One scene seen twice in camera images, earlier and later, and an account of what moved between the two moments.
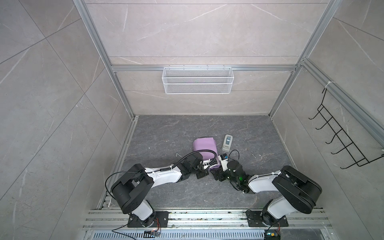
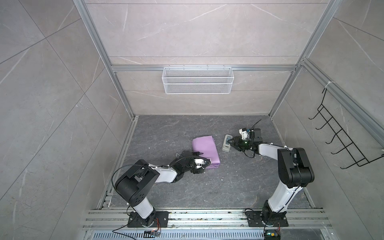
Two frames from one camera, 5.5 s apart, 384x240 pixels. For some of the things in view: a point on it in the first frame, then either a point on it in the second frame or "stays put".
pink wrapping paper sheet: x=206 y=143 stays put
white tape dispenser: x=227 y=143 stays put
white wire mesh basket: x=198 y=80 stays put
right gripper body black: x=223 y=175 to x=243 y=144
